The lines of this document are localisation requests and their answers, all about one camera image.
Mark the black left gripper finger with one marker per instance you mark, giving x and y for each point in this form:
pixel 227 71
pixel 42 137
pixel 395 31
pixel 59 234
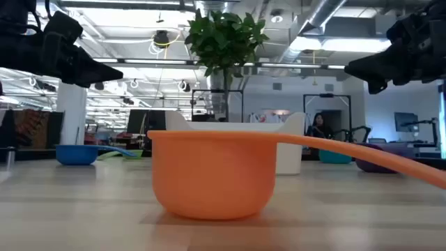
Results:
pixel 90 71

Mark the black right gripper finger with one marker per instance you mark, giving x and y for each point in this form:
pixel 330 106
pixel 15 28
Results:
pixel 375 86
pixel 380 68

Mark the purple measuring cup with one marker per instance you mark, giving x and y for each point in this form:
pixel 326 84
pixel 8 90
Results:
pixel 373 166

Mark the teal measuring cup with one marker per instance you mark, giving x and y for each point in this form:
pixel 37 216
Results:
pixel 332 157

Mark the blue measuring cup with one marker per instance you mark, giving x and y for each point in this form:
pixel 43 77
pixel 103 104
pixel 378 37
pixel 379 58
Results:
pixel 75 155

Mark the green measuring cup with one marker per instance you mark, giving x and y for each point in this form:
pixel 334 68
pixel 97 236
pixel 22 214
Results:
pixel 134 154

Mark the orange measuring cup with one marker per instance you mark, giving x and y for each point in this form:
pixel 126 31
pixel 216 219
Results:
pixel 209 174

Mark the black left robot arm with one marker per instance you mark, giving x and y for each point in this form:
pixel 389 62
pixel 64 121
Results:
pixel 15 10

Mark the black background robot arm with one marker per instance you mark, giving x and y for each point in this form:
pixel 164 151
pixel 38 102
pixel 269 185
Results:
pixel 423 122

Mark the white plastic basket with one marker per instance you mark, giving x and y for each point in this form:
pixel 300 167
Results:
pixel 291 153

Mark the white square pillar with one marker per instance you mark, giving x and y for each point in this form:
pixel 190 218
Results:
pixel 71 115

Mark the person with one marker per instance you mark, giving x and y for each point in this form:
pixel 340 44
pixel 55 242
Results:
pixel 317 128

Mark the orange patterned tapestry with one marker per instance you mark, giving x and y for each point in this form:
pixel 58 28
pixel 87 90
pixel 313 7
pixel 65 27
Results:
pixel 31 129

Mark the green leafy potted tree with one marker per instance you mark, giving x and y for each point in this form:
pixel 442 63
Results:
pixel 223 38

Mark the wall-mounted screen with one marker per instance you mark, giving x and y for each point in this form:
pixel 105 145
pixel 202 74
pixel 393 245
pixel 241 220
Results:
pixel 406 122

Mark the black metal frame stand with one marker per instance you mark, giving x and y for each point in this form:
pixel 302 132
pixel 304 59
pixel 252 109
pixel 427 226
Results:
pixel 217 91
pixel 327 95

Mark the long ceiling light rail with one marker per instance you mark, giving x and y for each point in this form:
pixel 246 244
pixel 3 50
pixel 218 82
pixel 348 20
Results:
pixel 157 62

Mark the black ceiling camera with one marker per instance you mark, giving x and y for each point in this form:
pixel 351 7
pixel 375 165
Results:
pixel 161 37

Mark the silver ceiling duct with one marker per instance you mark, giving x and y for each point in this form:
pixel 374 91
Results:
pixel 313 21

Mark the black table edge rail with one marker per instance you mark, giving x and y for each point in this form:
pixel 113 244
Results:
pixel 35 154

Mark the metal cylinder post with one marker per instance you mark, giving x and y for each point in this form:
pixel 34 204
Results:
pixel 10 157

